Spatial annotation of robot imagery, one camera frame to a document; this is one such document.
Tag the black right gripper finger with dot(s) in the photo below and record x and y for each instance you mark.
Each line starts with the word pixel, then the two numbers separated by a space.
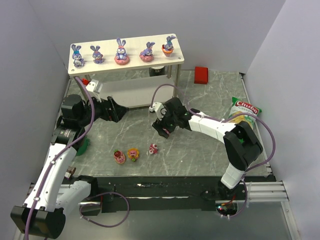
pixel 171 129
pixel 159 128

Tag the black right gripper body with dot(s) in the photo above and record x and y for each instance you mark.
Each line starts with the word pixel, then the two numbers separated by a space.
pixel 164 124

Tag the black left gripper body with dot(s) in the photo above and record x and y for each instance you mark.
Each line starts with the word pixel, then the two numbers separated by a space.
pixel 111 109

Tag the pink white roll cake toy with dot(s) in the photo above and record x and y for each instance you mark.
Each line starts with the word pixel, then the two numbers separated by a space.
pixel 153 149

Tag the small purple bunny toy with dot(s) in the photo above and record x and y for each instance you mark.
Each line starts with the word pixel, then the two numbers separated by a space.
pixel 78 61

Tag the purple bunny with red bow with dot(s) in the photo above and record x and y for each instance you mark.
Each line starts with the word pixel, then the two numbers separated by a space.
pixel 98 57

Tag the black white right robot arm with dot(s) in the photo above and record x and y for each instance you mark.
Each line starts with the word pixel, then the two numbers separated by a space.
pixel 241 143

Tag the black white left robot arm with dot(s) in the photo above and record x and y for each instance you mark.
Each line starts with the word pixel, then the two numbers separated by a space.
pixel 44 212

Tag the black jar behind shelf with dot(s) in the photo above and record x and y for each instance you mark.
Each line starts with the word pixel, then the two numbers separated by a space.
pixel 157 71

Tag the white two-tier wooden shelf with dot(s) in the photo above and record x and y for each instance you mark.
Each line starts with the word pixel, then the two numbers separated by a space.
pixel 134 92

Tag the orange sunflower toy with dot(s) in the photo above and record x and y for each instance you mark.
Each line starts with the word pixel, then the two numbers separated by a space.
pixel 133 154

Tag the chocolate donut on green plate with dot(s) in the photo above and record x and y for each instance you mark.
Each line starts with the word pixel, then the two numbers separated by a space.
pixel 83 147

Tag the pink strawberry bear toy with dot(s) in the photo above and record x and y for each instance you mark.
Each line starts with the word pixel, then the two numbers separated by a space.
pixel 119 157

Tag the red plastic block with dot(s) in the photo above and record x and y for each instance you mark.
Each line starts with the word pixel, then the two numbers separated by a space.
pixel 201 75

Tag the brown snack bar wrapper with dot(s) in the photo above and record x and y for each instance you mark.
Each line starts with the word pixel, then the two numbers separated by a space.
pixel 69 172

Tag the green chips bag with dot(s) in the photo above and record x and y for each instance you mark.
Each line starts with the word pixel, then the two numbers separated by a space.
pixel 239 107

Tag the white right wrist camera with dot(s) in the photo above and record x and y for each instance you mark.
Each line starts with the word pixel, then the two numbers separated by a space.
pixel 159 109

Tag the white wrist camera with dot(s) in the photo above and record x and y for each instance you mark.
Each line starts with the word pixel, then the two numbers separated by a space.
pixel 94 88
pixel 159 109

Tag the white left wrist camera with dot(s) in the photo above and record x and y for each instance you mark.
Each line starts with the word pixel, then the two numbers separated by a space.
pixel 94 88

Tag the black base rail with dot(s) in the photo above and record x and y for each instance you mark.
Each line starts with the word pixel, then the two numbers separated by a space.
pixel 155 193

